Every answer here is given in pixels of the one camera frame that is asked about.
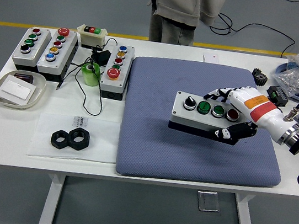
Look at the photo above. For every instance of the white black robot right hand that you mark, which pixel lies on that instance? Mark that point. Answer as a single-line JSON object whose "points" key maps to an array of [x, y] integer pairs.
{"points": [[261, 111]]}

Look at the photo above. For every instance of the grey selector four-button control box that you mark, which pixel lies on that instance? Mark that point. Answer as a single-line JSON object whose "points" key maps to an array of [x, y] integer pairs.
{"points": [[190, 117]]}

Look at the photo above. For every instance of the black green terminal module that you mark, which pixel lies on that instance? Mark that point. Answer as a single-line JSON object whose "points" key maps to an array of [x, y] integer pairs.
{"points": [[278, 95]]}

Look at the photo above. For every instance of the black metal gear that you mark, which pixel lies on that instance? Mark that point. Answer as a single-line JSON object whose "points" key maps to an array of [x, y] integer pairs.
{"points": [[259, 76]]}

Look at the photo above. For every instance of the clear bag of washers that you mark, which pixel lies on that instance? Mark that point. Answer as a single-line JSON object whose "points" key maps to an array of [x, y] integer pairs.
{"points": [[293, 79]]}

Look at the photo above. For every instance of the silver floor plate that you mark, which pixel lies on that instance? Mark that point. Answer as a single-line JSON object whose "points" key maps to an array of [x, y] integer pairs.
{"points": [[209, 202]]}

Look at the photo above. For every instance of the blue-grey textured mat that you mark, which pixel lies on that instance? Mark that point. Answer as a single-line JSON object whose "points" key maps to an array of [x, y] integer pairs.
{"points": [[151, 118]]}

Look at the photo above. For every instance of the grey box blue-yellow-red-green-red buttons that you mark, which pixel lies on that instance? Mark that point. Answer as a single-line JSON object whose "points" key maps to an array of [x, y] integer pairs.
{"points": [[123, 70]]}

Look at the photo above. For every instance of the clear printed plastic bag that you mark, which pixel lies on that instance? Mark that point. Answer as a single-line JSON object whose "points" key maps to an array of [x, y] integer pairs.
{"points": [[100, 144]]}

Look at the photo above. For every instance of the black power adapter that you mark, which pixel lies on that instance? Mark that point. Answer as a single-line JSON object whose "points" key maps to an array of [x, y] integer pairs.
{"points": [[101, 56]]}

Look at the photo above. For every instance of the green film roll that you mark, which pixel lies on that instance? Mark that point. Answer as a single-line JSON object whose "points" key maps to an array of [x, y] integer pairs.
{"points": [[91, 77]]}

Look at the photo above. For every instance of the large black hex nut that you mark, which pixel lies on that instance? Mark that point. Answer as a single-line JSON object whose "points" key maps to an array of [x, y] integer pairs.
{"points": [[85, 143]]}

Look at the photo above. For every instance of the grey box red-green-red-yellow-blue buttons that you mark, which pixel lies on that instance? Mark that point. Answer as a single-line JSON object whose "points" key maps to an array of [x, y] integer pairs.
{"points": [[62, 55]]}

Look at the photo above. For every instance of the small black hex nut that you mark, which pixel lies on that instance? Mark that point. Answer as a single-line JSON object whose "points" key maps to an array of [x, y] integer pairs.
{"points": [[56, 143]]}

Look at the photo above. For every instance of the beige shallow dish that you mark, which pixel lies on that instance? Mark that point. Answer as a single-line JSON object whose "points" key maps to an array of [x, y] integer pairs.
{"points": [[39, 82]]}

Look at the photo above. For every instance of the dark brown small block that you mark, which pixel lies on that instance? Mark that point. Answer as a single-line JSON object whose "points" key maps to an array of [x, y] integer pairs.
{"points": [[23, 76]]}

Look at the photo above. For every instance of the cream three-button switch box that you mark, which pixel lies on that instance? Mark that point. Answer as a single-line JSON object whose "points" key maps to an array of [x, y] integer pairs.
{"points": [[91, 37]]}

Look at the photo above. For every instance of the white wall switch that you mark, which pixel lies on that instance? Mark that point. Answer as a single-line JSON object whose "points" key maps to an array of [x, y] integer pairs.
{"points": [[16, 89]]}

